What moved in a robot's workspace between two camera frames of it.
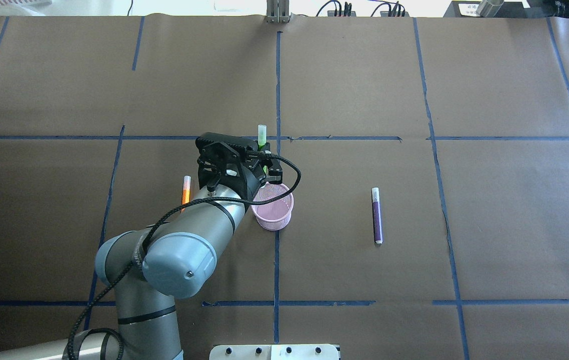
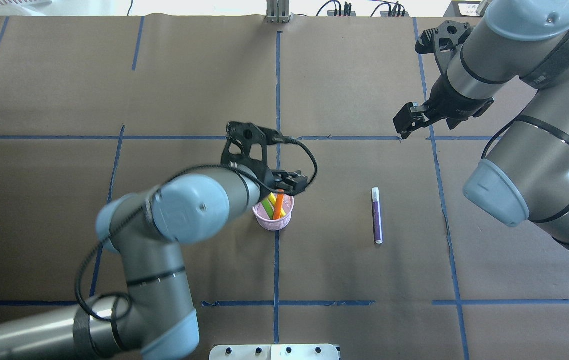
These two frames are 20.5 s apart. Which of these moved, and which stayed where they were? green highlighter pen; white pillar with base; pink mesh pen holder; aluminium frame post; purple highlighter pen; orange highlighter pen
Moved: orange highlighter pen; green highlighter pen
Stayed: purple highlighter pen; pink mesh pen holder; white pillar with base; aluminium frame post
